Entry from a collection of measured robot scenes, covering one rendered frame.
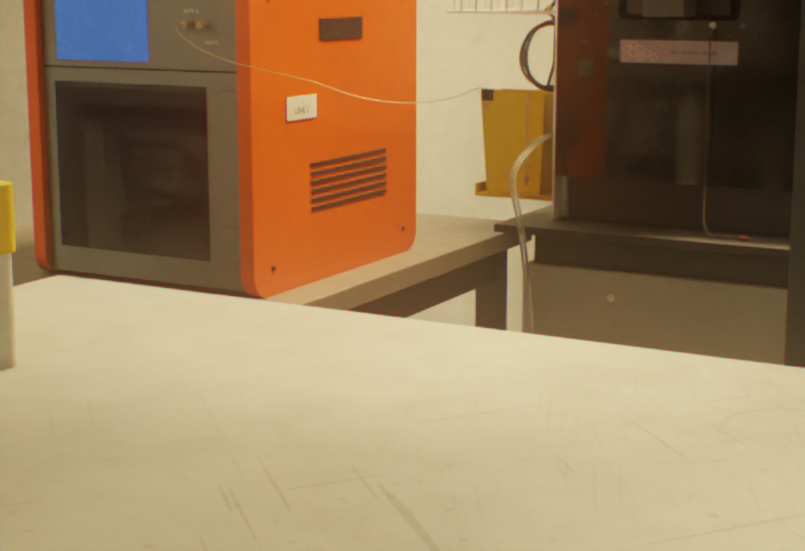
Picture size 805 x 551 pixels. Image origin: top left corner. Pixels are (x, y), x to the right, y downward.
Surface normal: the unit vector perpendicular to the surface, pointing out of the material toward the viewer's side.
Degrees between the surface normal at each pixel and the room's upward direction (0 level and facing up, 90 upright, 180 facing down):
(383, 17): 90
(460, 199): 90
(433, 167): 90
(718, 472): 0
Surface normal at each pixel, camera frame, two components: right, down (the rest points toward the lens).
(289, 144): 0.88, 0.09
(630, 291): -0.48, 0.16
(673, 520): 0.00, -0.98
